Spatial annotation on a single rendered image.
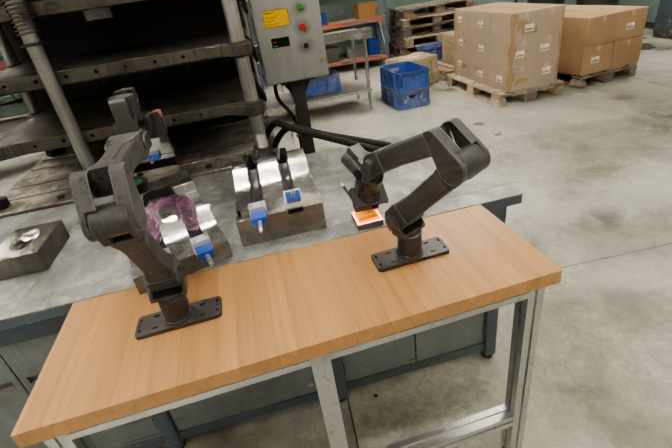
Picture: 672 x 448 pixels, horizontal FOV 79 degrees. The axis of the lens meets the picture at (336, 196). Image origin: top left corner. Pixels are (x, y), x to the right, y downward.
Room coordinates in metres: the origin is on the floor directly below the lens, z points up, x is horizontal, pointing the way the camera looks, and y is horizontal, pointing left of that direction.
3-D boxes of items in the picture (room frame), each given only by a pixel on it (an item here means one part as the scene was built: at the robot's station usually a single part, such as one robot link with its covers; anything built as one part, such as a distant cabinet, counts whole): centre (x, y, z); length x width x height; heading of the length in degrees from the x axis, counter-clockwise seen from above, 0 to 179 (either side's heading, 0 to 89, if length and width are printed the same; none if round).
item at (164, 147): (2.00, 0.87, 0.87); 0.50 x 0.27 x 0.17; 9
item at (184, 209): (1.15, 0.54, 0.90); 0.26 x 0.18 x 0.08; 26
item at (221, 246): (1.15, 0.55, 0.86); 0.50 x 0.26 x 0.11; 26
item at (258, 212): (1.01, 0.23, 0.89); 0.13 x 0.05 x 0.05; 9
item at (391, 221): (0.87, -0.16, 0.90); 0.09 x 0.06 x 0.06; 126
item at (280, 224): (1.29, 0.21, 0.87); 0.50 x 0.26 x 0.14; 9
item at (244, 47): (2.08, 0.92, 1.20); 1.29 x 0.83 x 0.19; 99
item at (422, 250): (0.87, -0.17, 0.84); 0.20 x 0.07 x 0.08; 101
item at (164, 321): (0.76, 0.42, 0.84); 0.20 x 0.07 x 0.08; 101
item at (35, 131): (2.08, 0.92, 0.96); 1.29 x 0.83 x 0.18; 99
